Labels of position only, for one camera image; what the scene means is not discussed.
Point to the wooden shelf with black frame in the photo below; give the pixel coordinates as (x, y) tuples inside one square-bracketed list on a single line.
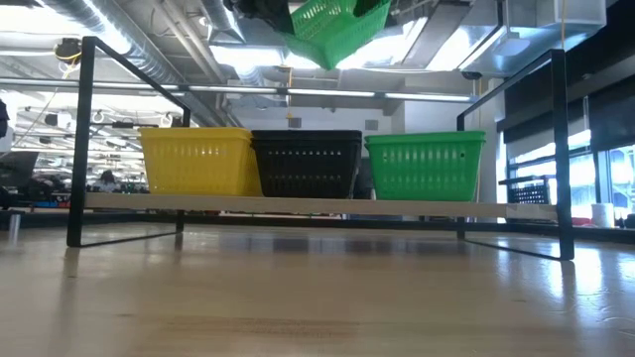
[(317, 205)]

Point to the white paper towel roll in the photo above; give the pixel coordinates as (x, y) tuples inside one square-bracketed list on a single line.
[(602, 215)]

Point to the person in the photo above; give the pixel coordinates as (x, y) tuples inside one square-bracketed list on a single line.
[(107, 177)]

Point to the silver rectangular air duct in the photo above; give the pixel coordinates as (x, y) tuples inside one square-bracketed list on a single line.
[(496, 54)]

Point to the black perforated bin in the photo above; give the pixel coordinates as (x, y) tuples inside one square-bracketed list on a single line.
[(526, 179)]

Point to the silver metal post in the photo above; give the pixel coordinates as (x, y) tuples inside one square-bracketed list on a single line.
[(14, 228)]

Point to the green plastic slotted basket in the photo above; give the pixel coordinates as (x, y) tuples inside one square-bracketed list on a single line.
[(337, 30), (426, 135), (426, 183)]

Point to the long ceiling light strip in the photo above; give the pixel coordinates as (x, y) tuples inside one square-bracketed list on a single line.
[(223, 89)]

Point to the small silver ventilation duct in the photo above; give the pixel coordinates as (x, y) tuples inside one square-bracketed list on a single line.
[(223, 20)]

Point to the black office chair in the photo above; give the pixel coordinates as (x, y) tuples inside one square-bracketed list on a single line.
[(364, 181)]

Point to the large silver ventilation duct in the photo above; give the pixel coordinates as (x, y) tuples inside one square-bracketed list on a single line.
[(99, 20)]

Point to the yellow plastic slotted basket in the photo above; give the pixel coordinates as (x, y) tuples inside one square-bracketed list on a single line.
[(198, 173), (198, 133)]

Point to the dome security camera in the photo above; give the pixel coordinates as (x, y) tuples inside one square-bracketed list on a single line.
[(471, 75)]

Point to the black computer monitor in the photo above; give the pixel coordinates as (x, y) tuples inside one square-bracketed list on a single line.
[(17, 171)]

